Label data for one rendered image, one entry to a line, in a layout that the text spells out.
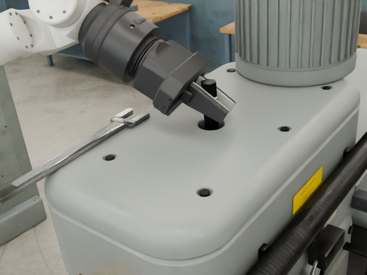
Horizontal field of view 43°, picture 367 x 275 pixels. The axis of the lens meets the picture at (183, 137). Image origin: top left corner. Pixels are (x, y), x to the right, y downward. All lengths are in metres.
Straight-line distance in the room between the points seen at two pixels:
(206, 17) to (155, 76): 5.35
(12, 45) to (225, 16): 5.15
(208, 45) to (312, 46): 5.31
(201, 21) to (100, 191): 5.51
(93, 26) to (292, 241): 0.36
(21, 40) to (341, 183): 0.48
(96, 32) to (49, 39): 0.12
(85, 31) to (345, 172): 0.40
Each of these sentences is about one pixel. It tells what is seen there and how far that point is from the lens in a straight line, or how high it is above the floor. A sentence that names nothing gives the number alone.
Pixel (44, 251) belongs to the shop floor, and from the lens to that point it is 3.52.
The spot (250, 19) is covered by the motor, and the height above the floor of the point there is 1.99.
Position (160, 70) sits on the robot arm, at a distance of 0.59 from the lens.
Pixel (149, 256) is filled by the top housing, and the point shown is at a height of 1.85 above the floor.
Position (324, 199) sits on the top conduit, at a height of 1.80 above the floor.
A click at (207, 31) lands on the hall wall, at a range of 5.98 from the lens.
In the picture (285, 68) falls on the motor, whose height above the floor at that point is 1.92.
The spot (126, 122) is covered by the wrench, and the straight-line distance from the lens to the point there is 0.65.
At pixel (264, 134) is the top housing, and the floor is 1.89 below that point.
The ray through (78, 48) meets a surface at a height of 0.23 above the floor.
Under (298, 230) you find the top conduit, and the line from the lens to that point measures 0.59.
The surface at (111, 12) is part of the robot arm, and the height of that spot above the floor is 2.04.
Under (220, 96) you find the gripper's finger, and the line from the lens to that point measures 0.63.
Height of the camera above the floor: 2.18
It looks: 28 degrees down
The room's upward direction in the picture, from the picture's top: 5 degrees counter-clockwise
